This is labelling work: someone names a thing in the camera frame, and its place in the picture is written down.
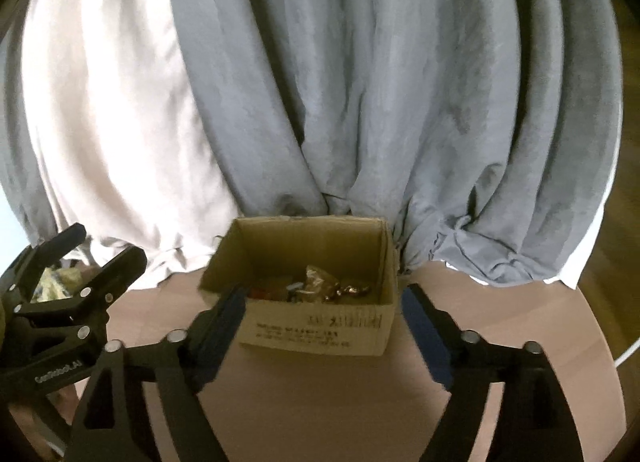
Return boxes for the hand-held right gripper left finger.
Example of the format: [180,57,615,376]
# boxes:
[65,283,248,462]

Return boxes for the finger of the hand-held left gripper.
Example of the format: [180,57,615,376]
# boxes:
[0,223,87,309]
[16,247,148,339]

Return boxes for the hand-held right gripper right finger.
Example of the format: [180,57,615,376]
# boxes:
[400,283,586,462]

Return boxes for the cardboard box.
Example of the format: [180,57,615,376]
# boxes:
[199,214,399,357]

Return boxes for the pile of candies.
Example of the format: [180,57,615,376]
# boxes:
[247,264,374,304]

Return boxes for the yellow patterned packet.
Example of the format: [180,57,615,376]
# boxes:
[35,266,98,301]

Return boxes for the white curtain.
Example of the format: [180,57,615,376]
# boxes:
[20,0,236,289]

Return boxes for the grey curtain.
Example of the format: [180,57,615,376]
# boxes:
[0,0,623,289]

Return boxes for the white cable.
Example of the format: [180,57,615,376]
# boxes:
[612,336,640,366]

